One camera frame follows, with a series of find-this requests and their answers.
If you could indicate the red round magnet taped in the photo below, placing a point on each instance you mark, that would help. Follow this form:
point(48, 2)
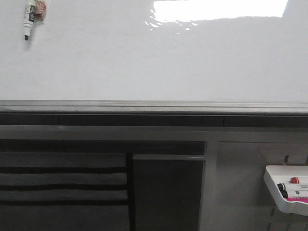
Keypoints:
point(40, 9)

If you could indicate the white black-tip whiteboard marker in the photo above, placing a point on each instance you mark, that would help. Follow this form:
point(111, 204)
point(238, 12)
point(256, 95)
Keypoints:
point(29, 17)

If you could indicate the dark grey cabinet panel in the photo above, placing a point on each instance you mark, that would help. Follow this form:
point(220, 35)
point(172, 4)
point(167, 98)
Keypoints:
point(168, 191)

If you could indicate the white plastic marker tray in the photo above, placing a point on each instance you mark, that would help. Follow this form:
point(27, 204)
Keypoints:
point(281, 174)

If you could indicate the black-capped marker lower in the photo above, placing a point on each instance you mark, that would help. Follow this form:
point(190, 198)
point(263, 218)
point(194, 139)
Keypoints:
point(294, 194)

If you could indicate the red-capped marker in tray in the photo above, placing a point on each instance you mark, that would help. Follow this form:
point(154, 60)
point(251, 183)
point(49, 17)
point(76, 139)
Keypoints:
point(299, 180)

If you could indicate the pink eraser in tray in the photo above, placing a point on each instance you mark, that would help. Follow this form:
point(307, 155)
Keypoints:
point(297, 200)

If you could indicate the white whiteboard with frame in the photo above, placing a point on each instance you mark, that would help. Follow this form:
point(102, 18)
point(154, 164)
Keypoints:
point(178, 56)

